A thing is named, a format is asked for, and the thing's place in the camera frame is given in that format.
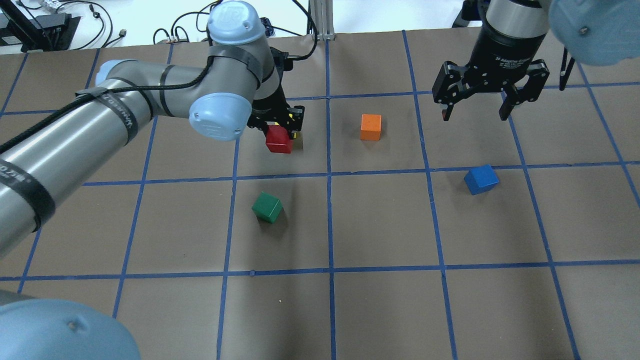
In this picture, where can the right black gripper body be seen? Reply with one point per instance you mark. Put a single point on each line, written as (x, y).
(504, 51)

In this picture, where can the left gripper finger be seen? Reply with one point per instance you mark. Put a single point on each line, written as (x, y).
(294, 119)

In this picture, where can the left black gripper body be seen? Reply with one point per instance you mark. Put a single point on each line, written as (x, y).
(263, 108)

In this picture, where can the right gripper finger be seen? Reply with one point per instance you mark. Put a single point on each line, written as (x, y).
(512, 99)
(447, 105)

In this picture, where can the red wooden block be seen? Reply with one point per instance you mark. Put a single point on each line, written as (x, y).
(278, 140)

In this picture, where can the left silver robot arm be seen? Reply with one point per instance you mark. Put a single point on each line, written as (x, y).
(239, 87)

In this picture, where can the blue wooden block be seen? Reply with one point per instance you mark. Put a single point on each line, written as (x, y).
(481, 179)

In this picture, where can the orange wooden block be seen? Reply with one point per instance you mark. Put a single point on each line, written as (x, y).
(370, 127)

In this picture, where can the green wooden block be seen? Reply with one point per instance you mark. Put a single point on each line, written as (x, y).
(267, 207)

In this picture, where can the brown paper table mat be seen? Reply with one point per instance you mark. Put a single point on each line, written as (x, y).
(380, 251)

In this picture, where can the black monitor stand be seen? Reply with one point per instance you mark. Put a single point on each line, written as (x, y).
(45, 32)

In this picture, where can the aluminium frame post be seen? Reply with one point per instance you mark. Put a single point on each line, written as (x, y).
(322, 14)

